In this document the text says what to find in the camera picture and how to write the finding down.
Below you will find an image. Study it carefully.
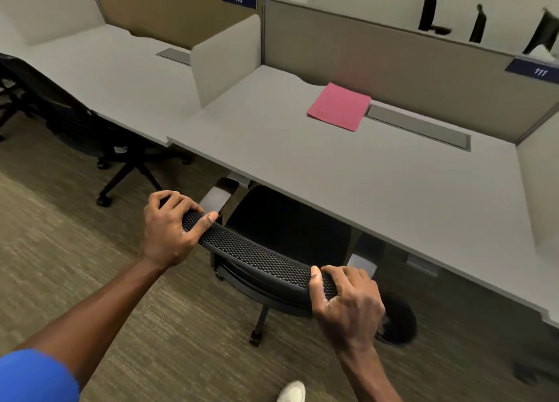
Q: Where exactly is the person's right hand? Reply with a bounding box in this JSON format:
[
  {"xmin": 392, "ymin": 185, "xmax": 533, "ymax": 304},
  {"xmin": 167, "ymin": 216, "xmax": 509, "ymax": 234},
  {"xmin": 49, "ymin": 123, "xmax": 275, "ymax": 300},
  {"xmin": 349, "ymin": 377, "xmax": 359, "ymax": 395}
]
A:
[{"xmin": 309, "ymin": 265, "xmax": 387, "ymax": 350}]

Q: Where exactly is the person's left hand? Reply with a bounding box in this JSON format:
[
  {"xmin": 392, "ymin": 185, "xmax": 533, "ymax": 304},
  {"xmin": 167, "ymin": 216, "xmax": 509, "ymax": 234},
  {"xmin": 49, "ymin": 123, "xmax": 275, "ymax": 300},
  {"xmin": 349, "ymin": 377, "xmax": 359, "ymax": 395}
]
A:
[{"xmin": 141, "ymin": 189, "xmax": 219, "ymax": 269}]

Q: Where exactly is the black mesh office chair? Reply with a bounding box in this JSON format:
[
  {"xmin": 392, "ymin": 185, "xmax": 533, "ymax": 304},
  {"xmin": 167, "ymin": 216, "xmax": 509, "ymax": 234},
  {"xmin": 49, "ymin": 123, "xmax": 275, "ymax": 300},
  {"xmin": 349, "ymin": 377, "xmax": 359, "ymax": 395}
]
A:
[
  {"xmin": 159, "ymin": 177, "xmax": 387, "ymax": 348},
  {"xmin": 0, "ymin": 52, "xmax": 193, "ymax": 208}
]

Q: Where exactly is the pink paper folder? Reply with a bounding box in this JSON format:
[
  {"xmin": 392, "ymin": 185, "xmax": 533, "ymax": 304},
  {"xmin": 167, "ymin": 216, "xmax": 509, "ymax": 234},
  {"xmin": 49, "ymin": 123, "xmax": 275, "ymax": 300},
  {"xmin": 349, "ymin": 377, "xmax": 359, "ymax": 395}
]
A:
[{"xmin": 306, "ymin": 82, "xmax": 372, "ymax": 132}]

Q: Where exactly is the person's left forearm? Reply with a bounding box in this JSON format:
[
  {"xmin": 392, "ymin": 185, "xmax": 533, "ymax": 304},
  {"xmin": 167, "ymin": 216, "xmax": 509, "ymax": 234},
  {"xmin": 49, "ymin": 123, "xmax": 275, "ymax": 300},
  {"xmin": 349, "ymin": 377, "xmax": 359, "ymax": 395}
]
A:
[{"xmin": 15, "ymin": 257, "xmax": 169, "ymax": 389}]

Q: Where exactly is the person's right forearm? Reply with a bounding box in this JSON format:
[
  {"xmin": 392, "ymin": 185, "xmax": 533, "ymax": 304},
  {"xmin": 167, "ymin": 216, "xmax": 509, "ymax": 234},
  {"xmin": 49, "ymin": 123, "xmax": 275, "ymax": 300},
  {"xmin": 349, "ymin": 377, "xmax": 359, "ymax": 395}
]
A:
[{"xmin": 336, "ymin": 343, "xmax": 405, "ymax": 402}]

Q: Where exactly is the person's right white sneaker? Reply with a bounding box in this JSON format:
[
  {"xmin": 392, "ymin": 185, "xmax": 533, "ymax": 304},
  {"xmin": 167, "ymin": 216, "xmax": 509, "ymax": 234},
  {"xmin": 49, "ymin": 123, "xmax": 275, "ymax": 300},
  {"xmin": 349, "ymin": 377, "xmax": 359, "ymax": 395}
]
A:
[{"xmin": 276, "ymin": 380, "xmax": 306, "ymax": 402}]

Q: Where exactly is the person's left blue sleeve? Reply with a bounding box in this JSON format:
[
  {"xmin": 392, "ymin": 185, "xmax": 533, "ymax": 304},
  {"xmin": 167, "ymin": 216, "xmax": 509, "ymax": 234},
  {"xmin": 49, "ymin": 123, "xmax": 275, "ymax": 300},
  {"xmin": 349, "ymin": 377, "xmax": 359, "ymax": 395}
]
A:
[{"xmin": 0, "ymin": 349, "xmax": 82, "ymax": 402}]

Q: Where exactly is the black waste bin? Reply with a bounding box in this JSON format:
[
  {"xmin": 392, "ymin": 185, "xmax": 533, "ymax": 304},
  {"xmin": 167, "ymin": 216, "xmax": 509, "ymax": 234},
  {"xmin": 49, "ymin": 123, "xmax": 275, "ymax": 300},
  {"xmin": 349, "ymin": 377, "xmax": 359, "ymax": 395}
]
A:
[{"xmin": 374, "ymin": 292, "xmax": 419, "ymax": 347}]

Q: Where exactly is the white side divider panel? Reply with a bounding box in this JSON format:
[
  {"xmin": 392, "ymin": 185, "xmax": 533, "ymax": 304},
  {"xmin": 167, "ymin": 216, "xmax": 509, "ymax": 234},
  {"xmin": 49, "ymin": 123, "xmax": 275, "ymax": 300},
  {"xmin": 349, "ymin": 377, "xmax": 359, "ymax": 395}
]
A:
[
  {"xmin": 190, "ymin": 13, "xmax": 262, "ymax": 109},
  {"xmin": 0, "ymin": 0, "xmax": 105, "ymax": 47},
  {"xmin": 516, "ymin": 111, "xmax": 559, "ymax": 249}
]

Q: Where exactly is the beige partition panel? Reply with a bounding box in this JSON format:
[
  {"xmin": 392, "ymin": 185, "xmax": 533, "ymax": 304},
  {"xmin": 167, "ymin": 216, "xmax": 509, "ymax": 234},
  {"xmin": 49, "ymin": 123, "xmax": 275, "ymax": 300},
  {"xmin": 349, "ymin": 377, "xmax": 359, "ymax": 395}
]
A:
[
  {"xmin": 89, "ymin": 0, "xmax": 263, "ymax": 51},
  {"xmin": 261, "ymin": 0, "xmax": 559, "ymax": 144}
]

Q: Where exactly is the black monitor stand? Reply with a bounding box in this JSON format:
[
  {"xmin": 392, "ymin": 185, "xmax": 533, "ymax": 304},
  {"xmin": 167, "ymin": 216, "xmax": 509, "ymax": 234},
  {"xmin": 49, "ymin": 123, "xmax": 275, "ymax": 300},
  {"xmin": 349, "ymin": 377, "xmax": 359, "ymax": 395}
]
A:
[
  {"xmin": 522, "ymin": 8, "xmax": 559, "ymax": 55},
  {"xmin": 418, "ymin": 0, "xmax": 453, "ymax": 36},
  {"xmin": 468, "ymin": 3, "xmax": 487, "ymax": 44}
]

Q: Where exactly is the grey cable grommet cover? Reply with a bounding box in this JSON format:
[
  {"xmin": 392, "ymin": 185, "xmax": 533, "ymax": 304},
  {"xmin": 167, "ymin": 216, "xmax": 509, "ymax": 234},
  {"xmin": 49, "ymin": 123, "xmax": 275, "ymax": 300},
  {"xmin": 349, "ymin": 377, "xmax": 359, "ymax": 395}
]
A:
[
  {"xmin": 155, "ymin": 47, "xmax": 193, "ymax": 66},
  {"xmin": 365, "ymin": 103, "xmax": 472, "ymax": 152}
]

